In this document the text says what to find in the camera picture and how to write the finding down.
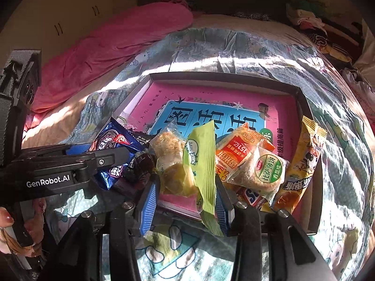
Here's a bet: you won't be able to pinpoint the cartoon print blanket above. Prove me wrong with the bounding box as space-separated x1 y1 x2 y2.
46 28 374 280

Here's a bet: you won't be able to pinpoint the pink blue book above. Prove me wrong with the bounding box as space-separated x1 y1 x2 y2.
118 81 301 218

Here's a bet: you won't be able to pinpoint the left hand red nails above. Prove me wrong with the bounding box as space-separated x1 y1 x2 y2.
0 198 47 256

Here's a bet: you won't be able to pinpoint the green snack packet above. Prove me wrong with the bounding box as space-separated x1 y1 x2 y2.
182 121 224 237

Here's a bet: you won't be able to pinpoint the clear pastry snack packet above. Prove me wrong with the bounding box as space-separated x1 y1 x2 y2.
149 120 186 171

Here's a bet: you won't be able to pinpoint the pile of clothes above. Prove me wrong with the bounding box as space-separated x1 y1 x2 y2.
287 0 364 63

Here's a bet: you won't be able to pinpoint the white pink clothes bag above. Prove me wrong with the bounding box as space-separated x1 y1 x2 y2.
341 68 374 110

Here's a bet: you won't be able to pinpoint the beige curtain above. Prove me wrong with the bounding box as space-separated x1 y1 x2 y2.
354 20 375 87

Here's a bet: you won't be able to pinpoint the cream wardrobe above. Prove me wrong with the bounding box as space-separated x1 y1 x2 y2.
1 0 112 63

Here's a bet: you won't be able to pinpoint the round cracker packet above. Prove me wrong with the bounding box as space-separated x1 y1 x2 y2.
227 146 289 204

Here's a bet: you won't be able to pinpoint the small dark red candy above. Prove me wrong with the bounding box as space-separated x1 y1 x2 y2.
125 152 156 185

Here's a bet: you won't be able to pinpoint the yellow clear pastry packet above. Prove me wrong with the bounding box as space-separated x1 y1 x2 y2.
160 163 198 197

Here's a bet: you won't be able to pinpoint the black snack packet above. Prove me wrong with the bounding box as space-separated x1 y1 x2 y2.
127 130 156 148

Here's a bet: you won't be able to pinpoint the blue oreo packet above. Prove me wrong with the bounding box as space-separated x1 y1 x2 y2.
89 118 145 190

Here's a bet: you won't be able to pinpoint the dark cardboard box tray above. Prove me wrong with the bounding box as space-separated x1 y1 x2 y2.
112 71 323 235

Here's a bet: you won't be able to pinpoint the orange cake snack packet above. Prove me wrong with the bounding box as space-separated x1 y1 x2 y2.
215 122 275 182

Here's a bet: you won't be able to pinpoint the pink quilt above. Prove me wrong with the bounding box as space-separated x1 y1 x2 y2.
24 2 193 131

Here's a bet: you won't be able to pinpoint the brown snickers bar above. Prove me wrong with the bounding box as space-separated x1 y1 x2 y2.
236 186 266 209

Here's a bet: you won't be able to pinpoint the yellow long snack bar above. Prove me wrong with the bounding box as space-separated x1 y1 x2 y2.
271 116 327 212

